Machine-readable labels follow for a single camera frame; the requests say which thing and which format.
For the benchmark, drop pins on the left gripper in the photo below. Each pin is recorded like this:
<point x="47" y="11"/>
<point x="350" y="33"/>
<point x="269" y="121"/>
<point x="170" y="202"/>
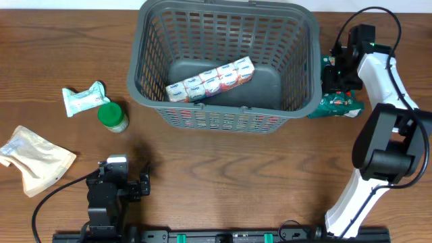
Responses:
<point x="136" y="187"/>

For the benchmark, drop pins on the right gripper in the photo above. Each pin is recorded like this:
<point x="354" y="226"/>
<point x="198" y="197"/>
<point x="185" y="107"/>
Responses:
<point x="329" y="84"/>

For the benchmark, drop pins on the green coffee bag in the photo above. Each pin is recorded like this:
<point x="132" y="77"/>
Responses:
<point x="335" y="103"/>

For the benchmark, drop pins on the small white-teal pouch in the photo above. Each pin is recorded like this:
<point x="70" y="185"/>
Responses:
<point x="82" y="101"/>

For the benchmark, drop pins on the tissue multipack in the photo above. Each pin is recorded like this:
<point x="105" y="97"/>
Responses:
<point x="211" y="82"/>

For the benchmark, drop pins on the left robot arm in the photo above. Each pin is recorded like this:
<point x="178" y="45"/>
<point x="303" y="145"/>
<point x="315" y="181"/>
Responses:
<point x="109" y="194"/>

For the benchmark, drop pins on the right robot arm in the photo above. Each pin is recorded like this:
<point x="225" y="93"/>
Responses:
<point x="392" y="151"/>

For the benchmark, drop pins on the green-lid jar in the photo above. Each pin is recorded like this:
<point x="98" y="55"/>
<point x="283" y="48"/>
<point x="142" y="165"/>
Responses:
<point x="113" y="117"/>

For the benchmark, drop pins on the beige paper pouch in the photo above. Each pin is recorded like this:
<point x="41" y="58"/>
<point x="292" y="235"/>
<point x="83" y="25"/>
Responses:
<point x="41" y="162"/>

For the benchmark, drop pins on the grey plastic basket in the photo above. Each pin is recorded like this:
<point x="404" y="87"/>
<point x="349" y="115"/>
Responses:
<point x="176" y="40"/>

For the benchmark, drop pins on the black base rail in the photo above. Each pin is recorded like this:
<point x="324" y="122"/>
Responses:
<point x="379" y="235"/>

